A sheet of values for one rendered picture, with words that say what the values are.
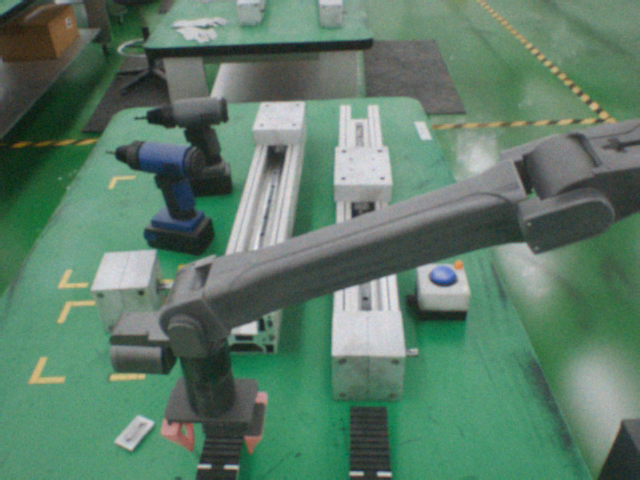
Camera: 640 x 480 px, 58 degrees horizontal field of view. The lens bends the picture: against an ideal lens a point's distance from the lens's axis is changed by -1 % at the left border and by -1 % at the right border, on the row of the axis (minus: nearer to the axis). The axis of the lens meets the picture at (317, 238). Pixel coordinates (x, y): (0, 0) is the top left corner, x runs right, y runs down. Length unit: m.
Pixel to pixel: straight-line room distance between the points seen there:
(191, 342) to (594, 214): 0.38
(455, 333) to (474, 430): 0.19
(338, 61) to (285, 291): 2.01
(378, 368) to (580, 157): 0.43
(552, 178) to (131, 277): 0.69
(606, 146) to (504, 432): 0.47
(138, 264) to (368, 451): 0.49
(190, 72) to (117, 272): 1.66
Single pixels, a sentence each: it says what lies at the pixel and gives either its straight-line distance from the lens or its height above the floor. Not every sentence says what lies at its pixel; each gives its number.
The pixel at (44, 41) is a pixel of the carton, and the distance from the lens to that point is 4.53.
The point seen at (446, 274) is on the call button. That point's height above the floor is 0.85.
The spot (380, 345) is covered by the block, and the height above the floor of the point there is 0.87.
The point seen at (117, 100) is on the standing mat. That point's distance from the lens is 4.21.
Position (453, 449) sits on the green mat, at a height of 0.78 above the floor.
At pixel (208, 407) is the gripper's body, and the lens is 0.71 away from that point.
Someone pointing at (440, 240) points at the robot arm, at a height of 1.16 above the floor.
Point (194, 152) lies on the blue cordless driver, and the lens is 1.08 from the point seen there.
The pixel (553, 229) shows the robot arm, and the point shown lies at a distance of 0.50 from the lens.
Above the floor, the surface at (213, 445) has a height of 0.81.
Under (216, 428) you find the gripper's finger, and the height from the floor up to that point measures 0.89.
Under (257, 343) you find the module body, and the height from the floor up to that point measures 0.80.
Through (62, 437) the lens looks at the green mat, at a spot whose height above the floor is 0.78.
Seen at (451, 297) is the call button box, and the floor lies 0.83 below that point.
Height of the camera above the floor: 1.46
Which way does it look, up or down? 35 degrees down
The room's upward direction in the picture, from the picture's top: 2 degrees counter-clockwise
